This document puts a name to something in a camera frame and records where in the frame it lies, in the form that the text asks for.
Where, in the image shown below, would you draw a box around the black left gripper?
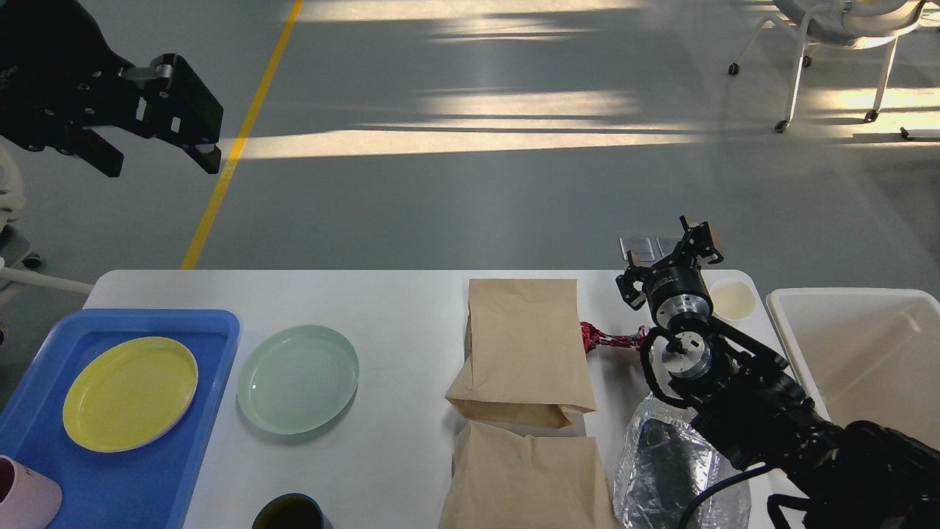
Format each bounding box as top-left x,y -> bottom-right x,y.
1,1 -> 224,178

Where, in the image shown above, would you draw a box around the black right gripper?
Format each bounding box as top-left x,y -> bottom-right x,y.
615,215 -> 725,329

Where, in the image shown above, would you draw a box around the pink mug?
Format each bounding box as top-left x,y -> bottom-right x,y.
1,455 -> 63,528

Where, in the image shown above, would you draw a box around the dark green mug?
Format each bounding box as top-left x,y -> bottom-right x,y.
250,493 -> 333,528

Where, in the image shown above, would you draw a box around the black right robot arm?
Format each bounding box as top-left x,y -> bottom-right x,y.
615,215 -> 939,528

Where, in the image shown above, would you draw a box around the metal floor socket plates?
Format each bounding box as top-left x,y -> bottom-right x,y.
618,237 -> 682,262

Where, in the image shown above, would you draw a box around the red candy wrapper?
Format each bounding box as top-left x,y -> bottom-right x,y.
579,321 -> 648,354

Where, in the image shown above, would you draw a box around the white chair at left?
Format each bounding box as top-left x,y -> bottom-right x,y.
1,147 -> 92,306

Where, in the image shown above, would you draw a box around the upper brown paper bag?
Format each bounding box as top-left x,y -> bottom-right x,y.
446,278 -> 597,429

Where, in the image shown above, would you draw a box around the brown paper bag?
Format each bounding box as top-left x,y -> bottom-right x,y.
446,278 -> 597,429
438,421 -> 620,528

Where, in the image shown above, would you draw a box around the white plastic bin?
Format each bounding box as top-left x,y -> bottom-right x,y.
767,287 -> 939,448

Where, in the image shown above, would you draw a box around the yellow plate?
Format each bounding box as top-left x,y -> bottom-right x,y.
62,336 -> 199,454

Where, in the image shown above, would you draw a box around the lower brown paper bag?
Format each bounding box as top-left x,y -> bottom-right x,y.
438,421 -> 620,528

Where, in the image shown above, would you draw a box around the blue plastic tray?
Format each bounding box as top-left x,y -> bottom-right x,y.
1,309 -> 239,528

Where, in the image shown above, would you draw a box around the white chair on casters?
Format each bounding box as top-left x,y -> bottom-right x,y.
726,1 -> 927,134

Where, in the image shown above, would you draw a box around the pale green plate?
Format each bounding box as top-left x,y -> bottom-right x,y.
237,325 -> 360,435

